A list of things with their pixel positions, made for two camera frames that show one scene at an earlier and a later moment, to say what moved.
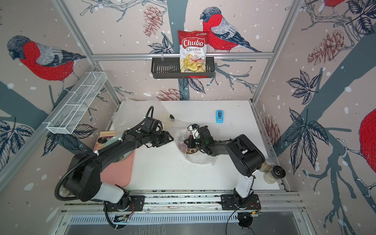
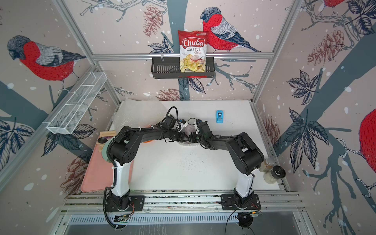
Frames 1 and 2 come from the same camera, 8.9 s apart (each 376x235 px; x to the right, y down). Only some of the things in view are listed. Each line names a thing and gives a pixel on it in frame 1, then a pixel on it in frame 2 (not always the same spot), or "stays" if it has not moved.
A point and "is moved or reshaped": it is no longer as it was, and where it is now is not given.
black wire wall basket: [164, 67] stays
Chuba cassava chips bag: [193, 48] stays
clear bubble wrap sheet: [195, 155] is moved or reshaped
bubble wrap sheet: [131, 114] stays
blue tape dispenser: [219, 116] stays
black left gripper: [167, 138] -> [182, 135]
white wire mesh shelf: [66, 118] stays
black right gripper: [190, 142] -> [192, 138]
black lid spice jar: [277, 172] stays
